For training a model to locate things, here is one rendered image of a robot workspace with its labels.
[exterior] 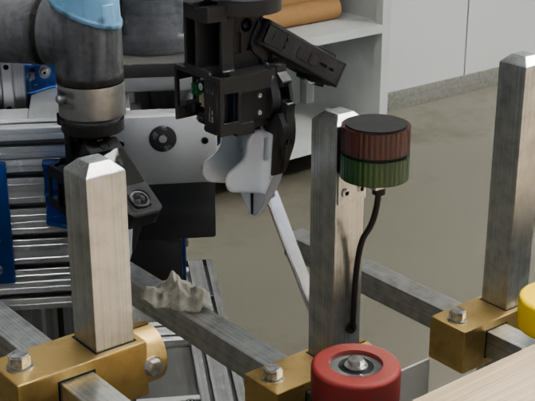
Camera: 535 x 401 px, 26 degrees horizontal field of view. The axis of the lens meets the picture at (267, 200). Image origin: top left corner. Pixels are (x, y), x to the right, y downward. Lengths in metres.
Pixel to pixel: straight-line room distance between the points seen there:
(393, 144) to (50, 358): 0.33
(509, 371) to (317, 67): 0.33
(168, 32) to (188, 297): 0.43
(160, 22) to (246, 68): 0.51
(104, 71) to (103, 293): 0.42
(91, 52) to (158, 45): 0.28
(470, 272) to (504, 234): 2.16
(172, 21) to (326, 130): 0.55
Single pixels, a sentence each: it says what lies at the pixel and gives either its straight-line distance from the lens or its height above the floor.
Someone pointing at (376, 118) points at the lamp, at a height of 1.11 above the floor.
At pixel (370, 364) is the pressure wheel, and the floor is 0.90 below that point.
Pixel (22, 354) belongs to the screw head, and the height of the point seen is 0.98.
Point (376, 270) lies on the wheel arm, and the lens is 1.37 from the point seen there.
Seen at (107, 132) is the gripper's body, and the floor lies 1.02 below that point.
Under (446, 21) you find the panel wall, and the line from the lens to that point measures 5.01.
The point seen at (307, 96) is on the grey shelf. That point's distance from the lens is 4.49.
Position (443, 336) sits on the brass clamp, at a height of 0.83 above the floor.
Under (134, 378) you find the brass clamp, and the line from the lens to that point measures 0.95.
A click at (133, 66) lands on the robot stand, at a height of 1.04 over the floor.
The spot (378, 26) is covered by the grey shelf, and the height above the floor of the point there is 0.51.
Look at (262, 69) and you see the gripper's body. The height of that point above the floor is 1.15.
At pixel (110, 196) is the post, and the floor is 1.10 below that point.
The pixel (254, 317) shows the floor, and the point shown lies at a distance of 3.11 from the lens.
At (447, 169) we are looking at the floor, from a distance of 4.23.
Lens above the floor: 1.41
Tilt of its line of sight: 21 degrees down
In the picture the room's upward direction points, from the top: straight up
